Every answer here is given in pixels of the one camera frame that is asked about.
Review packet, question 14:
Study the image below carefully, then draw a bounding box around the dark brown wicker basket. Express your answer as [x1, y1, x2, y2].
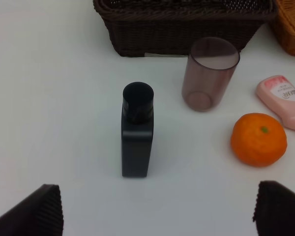
[93, 0, 278, 57]

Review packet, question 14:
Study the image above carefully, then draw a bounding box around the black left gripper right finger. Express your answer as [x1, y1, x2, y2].
[253, 180, 295, 236]

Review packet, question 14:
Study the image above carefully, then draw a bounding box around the pink lotion tube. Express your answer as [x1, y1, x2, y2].
[256, 75, 295, 131]

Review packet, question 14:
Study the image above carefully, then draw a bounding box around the translucent purple plastic cup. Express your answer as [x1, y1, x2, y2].
[181, 37, 240, 112]

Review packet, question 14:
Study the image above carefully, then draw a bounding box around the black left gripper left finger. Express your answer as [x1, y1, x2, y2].
[0, 184, 64, 236]

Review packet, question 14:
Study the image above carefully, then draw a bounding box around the orange mandarin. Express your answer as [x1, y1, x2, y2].
[230, 113, 288, 167]

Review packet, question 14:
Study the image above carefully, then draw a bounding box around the dark green pump bottle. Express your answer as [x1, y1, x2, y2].
[121, 82, 154, 178]

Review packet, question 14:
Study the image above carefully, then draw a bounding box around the light orange wicker basket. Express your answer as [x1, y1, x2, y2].
[270, 0, 295, 56]

